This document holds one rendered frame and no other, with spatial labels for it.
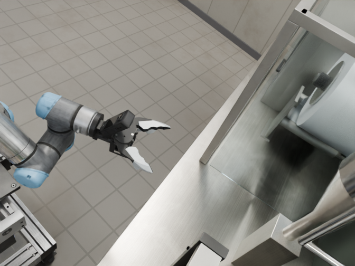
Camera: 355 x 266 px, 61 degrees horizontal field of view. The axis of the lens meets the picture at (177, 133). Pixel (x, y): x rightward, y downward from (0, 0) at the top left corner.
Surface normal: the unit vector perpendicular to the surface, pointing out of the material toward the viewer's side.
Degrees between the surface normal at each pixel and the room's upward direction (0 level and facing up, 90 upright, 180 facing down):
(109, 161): 0
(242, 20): 90
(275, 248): 90
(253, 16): 90
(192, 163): 0
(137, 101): 0
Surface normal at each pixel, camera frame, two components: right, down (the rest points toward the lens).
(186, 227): 0.27, -0.58
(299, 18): -0.51, 0.59
